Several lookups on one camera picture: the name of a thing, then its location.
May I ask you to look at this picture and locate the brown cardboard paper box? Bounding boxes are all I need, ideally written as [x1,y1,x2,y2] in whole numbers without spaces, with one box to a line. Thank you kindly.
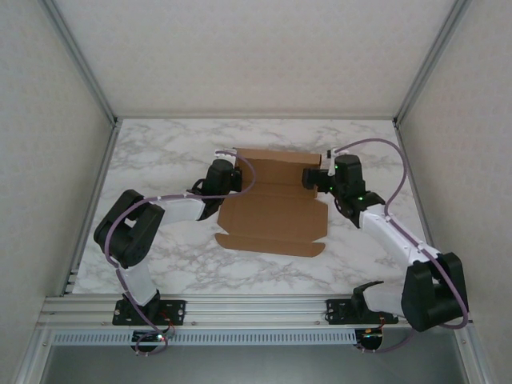
[214,147,329,258]

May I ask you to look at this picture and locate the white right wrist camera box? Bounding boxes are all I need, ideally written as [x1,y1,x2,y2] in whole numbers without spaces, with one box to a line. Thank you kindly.
[324,148,338,177]

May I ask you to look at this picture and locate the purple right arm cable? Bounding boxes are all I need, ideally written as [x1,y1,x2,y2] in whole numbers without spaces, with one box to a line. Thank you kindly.
[332,138,470,355]

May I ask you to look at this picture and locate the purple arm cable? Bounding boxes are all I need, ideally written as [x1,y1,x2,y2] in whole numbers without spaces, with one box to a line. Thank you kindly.
[103,150,258,357]
[332,138,470,355]

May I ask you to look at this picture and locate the aluminium table side rail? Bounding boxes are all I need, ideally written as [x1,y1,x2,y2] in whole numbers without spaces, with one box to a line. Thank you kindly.
[59,119,123,297]
[394,119,449,297]

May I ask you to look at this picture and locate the aluminium rear frame bar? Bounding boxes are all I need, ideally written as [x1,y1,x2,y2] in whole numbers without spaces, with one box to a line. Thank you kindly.
[115,113,397,121]

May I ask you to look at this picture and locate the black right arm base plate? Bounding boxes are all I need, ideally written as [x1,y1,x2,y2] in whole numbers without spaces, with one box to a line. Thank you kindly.
[326,298,400,325]

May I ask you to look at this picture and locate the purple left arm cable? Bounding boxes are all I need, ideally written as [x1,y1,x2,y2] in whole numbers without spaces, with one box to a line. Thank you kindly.
[103,150,258,357]

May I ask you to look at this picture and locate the aluminium mounting rail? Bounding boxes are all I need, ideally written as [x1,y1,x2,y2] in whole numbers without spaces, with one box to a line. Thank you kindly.
[39,294,475,331]

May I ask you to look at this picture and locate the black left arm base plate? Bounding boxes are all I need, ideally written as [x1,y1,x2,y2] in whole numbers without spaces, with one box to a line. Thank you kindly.
[111,298,188,326]

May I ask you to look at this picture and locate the aluminium corner frame post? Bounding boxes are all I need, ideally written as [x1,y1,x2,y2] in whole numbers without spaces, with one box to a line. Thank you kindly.
[392,0,474,127]
[39,0,121,127]

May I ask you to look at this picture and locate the grey slotted cable duct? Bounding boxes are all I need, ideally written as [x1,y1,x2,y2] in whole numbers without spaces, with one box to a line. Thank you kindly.
[51,330,358,346]

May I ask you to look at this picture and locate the aluminium lower frame post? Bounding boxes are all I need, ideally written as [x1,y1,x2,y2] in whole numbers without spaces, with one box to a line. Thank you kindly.
[14,326,55,384]
[454,326,499,384]

